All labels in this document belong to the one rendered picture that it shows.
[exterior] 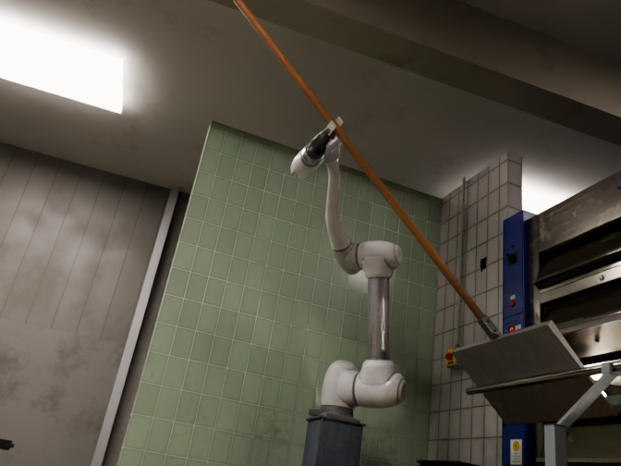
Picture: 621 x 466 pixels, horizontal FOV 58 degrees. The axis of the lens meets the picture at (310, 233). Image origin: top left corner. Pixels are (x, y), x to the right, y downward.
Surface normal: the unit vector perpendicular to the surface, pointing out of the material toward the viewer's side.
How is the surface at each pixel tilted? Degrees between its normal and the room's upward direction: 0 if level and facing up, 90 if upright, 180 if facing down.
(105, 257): 90
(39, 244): 90
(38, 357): 90
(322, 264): 90
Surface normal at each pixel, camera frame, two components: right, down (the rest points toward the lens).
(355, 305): 0.36, -0.35
